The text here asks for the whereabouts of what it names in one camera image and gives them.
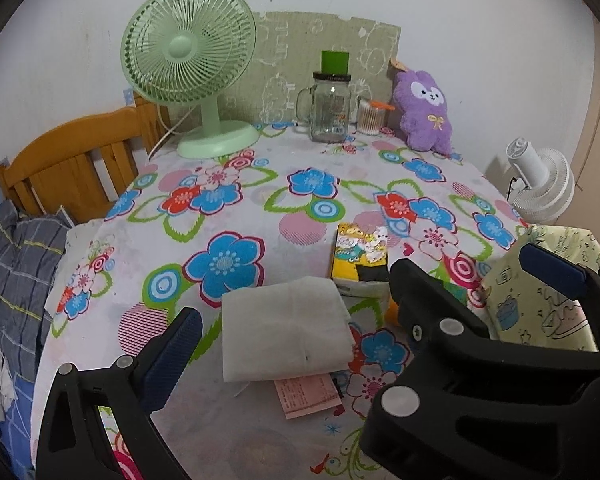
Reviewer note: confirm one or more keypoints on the white standing fan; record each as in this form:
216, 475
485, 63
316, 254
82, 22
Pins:
545, 185

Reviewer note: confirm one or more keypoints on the green patterned board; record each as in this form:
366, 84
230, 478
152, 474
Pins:
290, 50

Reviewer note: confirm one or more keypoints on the green desk fan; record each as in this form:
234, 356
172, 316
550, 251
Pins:
185, 45

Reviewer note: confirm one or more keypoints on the blue bed sheet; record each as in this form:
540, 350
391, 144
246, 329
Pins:
15, 440

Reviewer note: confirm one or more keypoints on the yellow cartoon tissue pack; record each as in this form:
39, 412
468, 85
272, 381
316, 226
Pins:
360, 252

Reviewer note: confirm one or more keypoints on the grey plaid pillow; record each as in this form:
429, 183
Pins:
25, 270

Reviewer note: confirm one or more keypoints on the floral tablecloth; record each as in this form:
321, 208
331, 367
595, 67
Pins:
260, 200

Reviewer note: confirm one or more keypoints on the small orange object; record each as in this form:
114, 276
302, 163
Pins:
392, 312

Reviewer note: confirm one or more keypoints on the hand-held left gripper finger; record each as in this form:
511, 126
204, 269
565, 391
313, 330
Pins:
172, 355

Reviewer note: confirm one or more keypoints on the purple plush rabbit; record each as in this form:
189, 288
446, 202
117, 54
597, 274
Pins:
427, 115

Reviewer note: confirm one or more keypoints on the glass jar mug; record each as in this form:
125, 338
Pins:
330, 115

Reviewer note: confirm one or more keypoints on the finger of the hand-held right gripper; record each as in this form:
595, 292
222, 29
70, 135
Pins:
480, 440
555, 265

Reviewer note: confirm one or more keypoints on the cotton swab jar orange lid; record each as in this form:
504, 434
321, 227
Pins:
370, 120

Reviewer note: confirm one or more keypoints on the wooden bed headboard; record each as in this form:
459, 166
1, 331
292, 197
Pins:
65, 160

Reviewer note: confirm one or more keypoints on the pink paper receipt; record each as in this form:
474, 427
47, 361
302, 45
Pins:
305, 397

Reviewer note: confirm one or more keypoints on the green plastic cup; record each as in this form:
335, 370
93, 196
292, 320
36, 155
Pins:
335, 62

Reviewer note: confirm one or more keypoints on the blue wall sticker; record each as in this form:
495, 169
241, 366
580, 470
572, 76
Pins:
128, 95

